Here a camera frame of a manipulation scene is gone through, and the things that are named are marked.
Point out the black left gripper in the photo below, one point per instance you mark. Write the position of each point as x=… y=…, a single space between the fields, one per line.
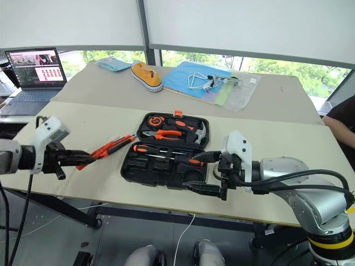
x=51 y=162

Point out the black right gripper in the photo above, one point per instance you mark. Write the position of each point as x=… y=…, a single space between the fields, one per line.
x=231 y=173

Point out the orange black screwdriver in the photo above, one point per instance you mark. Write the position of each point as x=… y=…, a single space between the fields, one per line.
x=102 y=152
x=116 y=145

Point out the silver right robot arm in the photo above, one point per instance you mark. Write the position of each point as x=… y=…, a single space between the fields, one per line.
x=313 y=212

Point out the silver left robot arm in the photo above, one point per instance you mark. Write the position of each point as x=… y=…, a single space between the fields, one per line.
x=9 y=155

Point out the black plastic tool case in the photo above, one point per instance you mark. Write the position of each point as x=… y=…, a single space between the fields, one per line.
x=163 y=174

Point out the steel claw hammer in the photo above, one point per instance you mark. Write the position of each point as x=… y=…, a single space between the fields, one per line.
x=200 y=133

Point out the orange black tape measure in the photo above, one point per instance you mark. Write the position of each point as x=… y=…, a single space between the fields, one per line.
x=156 y=121

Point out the beige covered rear table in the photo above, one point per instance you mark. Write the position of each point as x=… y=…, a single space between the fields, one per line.
x=111 y=91

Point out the light green sheet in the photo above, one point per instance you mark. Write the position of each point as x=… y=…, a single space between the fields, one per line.
x=223 y=95

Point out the grey rounded robot knee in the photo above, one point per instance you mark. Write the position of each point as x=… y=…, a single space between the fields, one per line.
x=144 y=256
x=208 y=253

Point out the open grey laptop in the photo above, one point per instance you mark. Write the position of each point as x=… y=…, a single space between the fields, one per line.
x=36 y=83

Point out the clear plastic bag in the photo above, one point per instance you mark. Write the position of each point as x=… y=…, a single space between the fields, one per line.
x=244 y=91

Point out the blue paper folder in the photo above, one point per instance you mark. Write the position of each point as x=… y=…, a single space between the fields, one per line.
x=180 y=79

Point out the light blue packet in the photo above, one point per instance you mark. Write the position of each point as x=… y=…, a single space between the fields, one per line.
x=113 y=64

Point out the yellow canvas shoe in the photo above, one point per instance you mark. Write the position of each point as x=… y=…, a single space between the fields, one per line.
x=145 y=76

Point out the white roller blind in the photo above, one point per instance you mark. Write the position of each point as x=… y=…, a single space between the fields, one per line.
x=249 y=25
x=72 y=22

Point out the person in dark shirt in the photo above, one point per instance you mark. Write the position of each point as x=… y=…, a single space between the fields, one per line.
x=342 y=122

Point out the grey window pillar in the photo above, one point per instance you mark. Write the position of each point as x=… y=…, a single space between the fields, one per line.
x=148 y=33

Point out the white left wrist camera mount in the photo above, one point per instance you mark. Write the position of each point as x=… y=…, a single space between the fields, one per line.
x=47 y=130

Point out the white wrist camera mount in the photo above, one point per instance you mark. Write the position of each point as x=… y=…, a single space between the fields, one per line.
x=238 y=147
x=47 y=130

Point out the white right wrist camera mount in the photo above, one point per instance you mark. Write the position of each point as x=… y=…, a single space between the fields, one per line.
x=238 y=147

